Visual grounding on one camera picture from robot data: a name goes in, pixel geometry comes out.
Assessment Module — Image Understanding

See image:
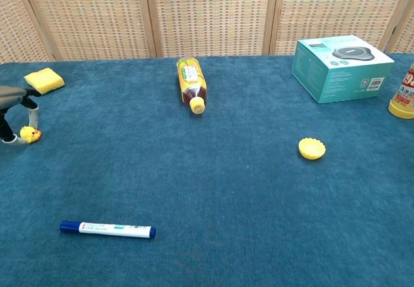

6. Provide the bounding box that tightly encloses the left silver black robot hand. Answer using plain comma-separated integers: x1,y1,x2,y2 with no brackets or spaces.
0,85,42,145

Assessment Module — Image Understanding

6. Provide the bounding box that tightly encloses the small yellow rubber duck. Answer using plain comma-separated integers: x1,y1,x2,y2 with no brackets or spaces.
19,125,42,144

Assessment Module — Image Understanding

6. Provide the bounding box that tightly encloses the yellow sponge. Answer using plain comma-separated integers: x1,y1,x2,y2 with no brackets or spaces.
23,67,65,96

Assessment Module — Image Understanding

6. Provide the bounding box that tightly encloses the woven bamboo screen panel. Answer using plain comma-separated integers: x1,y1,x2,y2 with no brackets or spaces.
270,0,413,56
19,0,162,61
386,0,414,55
144,0,279,58
0,0,56,64

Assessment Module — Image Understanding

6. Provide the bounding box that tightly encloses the blue white marker pen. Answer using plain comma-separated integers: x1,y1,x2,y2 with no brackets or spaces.
59,220,157,239

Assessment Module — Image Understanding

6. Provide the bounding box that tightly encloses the yellow tea bottle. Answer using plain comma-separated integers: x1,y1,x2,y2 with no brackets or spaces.
176,57,208,115

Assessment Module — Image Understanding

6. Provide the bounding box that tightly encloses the blue carpet table cover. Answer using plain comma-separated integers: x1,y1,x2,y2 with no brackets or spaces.
0,53,414,287

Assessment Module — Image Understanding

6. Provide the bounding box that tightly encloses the yellow fluted cup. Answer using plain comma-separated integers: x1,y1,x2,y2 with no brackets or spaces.
298,137,327,161

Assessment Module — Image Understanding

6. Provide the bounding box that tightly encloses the teal speakerphone box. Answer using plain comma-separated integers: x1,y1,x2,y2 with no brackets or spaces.
291,35,395,104

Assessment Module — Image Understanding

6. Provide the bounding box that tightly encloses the yellow green-capped cleaner bottle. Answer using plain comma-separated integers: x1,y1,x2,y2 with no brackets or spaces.
387,63,414,120

